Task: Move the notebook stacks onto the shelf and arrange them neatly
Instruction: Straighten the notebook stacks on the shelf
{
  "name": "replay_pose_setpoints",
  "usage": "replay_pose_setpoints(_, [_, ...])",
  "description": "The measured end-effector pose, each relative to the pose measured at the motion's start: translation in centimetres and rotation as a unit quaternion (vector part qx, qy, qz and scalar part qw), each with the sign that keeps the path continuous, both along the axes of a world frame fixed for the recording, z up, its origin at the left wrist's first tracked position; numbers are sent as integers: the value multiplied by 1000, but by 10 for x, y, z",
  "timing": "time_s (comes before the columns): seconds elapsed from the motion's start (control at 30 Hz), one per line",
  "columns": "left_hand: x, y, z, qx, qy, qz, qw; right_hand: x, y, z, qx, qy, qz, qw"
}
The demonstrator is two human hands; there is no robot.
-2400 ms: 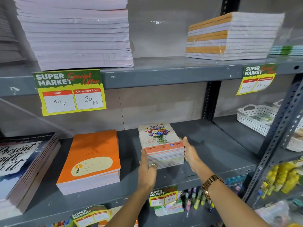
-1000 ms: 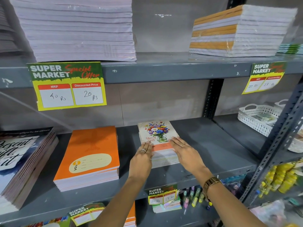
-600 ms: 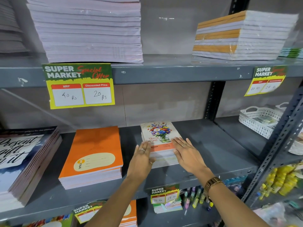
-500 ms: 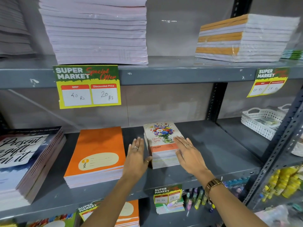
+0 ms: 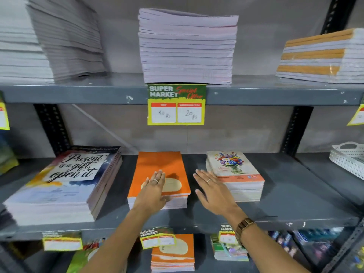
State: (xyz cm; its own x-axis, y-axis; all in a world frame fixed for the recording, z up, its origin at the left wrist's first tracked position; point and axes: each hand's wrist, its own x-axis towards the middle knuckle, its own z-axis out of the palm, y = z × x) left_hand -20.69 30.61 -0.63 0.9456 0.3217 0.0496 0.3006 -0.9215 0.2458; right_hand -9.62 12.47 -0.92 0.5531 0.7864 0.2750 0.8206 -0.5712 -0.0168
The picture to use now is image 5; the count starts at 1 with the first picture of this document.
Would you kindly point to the orange-spine notebook stack shelf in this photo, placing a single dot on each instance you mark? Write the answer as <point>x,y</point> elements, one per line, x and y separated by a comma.
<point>312,53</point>

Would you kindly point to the white notebook stack shelf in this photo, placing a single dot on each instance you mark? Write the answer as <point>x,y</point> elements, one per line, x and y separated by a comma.
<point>187,48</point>

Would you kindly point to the orange notebook stack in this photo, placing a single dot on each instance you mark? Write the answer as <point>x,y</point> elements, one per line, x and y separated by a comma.
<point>159,164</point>

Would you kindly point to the Present is a gift notebook stack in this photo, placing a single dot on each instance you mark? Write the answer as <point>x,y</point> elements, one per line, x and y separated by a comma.
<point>57,190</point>

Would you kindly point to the row of dark blue packs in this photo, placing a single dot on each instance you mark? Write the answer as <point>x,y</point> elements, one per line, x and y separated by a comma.
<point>301,241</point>

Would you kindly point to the person's left hand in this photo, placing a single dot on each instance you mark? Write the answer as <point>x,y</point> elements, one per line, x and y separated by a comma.
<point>149,196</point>

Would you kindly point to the person's right hand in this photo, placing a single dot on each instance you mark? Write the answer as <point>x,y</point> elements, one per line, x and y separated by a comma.
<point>216,196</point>

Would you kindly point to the green Coffee notebook stack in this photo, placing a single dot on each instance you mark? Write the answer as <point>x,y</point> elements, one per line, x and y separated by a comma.
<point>236,179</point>

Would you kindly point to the gold wristwatch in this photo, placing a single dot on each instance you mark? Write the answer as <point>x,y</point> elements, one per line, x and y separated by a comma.
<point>244,226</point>

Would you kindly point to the group of yellow bottles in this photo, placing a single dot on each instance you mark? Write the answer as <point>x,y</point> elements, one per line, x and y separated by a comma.
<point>359,258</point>

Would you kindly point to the person's right forearm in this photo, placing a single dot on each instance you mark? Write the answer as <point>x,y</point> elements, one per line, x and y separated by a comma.
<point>270,253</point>

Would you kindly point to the grey metal shelf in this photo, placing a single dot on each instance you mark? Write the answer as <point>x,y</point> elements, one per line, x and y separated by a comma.
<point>256,95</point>

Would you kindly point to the white plastic basket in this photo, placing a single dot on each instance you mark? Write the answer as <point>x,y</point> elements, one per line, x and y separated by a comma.
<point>344,164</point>

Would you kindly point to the person's left forearm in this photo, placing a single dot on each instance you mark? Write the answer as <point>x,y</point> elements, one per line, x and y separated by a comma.
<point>119,244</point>

